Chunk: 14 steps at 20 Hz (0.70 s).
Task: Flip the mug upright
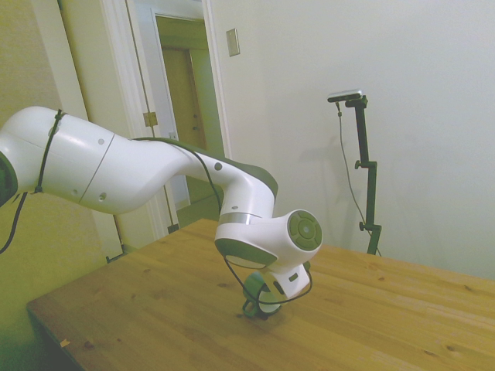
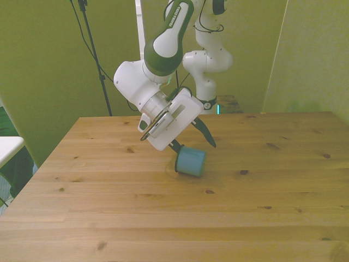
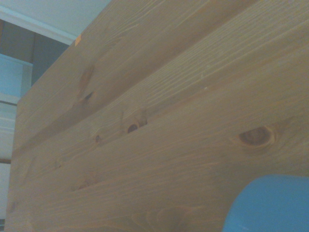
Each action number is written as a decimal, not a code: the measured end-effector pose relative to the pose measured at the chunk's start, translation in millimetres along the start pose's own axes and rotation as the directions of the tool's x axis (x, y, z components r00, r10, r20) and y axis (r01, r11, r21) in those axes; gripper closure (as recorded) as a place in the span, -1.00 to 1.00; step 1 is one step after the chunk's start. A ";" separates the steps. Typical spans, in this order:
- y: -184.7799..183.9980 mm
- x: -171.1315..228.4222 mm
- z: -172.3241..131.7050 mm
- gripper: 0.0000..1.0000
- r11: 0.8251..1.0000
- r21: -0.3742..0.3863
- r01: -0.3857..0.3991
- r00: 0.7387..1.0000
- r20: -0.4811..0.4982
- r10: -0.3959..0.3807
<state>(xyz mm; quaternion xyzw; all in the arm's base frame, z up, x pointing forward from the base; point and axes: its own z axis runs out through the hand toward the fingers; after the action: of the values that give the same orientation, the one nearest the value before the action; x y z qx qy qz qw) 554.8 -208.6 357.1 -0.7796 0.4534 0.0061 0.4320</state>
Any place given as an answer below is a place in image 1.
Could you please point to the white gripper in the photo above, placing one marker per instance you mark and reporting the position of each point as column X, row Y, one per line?
column 294, row 288

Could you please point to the blue enamel mug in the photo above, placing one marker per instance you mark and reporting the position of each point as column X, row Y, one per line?
column 255, row 284

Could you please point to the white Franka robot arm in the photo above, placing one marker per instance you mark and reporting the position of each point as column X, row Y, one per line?
column 135, row 174

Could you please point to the wooden hallway door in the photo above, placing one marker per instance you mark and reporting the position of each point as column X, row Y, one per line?
column 181, row 96

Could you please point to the brass door hinge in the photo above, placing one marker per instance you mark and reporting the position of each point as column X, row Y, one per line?
column 150, row 118

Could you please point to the white open door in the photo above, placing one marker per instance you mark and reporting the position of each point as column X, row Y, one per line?
column 162, row 96

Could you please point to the small orange tape scrap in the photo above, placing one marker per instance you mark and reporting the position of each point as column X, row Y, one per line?
column 64, row 342

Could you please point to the black camera stand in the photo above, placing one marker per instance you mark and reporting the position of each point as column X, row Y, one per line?
column 372, row 193

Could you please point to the black metal foot bracket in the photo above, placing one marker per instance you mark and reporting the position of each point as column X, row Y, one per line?
column 116, row 256

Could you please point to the grey stereo camera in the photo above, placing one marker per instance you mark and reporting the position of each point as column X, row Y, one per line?
column 346, row 96

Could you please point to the white door frame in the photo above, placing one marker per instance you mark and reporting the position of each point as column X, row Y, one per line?
column 216, row 77

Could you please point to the beige wall switch plate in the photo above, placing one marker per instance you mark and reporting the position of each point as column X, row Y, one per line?
column 233, row 42

